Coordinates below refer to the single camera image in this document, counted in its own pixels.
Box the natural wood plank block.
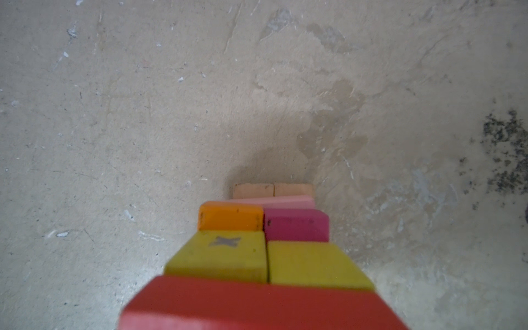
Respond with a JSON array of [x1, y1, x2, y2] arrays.
[[232, 183, 274, 199]]

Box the light pink block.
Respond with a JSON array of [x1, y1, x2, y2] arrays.
[[226, 195, 316, 209]]

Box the orange rectangular block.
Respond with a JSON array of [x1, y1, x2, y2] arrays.
[[197, 201, 264, 231]]

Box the magenta rectangular block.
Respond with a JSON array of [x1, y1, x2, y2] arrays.
[[263, 208, 330, 243]]

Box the yellow-green square block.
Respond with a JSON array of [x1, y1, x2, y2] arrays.
[[164, 230, 268, 283]]

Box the small yellow cube block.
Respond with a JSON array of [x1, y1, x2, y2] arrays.
[[268, 241, 376, 292]]

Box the red rectangular block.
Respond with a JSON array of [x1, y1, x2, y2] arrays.
[[118, 276, 406, 329]]

